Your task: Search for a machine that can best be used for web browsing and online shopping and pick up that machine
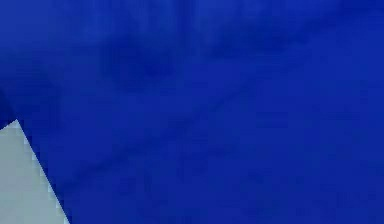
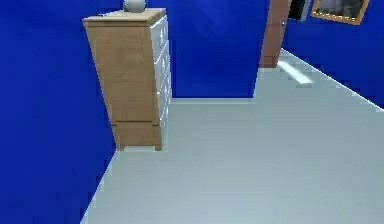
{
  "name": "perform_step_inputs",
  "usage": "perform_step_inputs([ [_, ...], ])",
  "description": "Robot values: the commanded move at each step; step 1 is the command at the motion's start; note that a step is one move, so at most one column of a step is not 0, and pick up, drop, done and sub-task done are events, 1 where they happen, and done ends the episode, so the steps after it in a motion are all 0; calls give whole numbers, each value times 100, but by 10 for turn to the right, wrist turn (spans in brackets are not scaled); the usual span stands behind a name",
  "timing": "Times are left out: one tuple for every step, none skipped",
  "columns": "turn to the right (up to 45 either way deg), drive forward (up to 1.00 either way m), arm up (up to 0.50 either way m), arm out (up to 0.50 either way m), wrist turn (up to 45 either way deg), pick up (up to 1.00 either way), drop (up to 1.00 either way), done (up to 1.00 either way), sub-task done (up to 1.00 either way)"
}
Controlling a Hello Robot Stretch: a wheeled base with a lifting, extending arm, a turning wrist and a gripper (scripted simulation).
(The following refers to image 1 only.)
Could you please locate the blue sofa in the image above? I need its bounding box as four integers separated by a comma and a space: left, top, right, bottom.
0, 0, 384, 224

